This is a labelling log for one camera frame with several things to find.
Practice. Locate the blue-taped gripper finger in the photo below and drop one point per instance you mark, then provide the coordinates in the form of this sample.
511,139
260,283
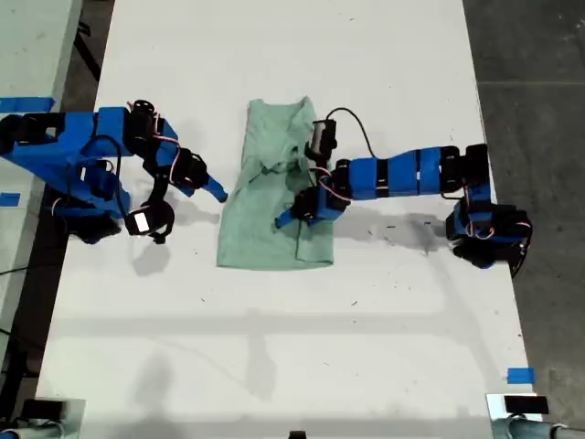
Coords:
215,186
285,219

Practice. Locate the pale side table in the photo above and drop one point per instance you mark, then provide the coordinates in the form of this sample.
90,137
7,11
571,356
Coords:
27,46

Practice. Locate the camera black stalk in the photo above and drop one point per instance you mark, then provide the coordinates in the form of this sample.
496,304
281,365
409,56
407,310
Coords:
159,189
321,164

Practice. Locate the blue and black arm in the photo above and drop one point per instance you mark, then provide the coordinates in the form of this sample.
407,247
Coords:
68,137
402,174

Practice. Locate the pale green T-shirt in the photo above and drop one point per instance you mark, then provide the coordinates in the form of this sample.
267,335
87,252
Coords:
256,228

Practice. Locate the grey tube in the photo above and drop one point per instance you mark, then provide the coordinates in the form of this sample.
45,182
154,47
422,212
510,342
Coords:
27,433
535,431

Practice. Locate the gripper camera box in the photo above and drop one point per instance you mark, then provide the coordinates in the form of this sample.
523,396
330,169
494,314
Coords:
320,137
141,221

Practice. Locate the black stand legs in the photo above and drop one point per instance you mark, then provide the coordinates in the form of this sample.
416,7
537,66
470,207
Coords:
87,46

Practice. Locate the short blue tape strip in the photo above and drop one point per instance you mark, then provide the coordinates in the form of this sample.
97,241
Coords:
9,200
521,376

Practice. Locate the small black box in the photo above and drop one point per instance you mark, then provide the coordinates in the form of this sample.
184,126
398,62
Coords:
43,408
525,403

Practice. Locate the white mounting plate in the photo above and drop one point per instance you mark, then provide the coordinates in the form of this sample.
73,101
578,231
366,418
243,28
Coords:
494,407
75,411

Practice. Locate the long blue tape strip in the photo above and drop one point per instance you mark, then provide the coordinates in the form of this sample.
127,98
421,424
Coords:
27,104

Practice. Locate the black clip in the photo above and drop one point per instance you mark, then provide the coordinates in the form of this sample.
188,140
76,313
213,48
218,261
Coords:
297,435

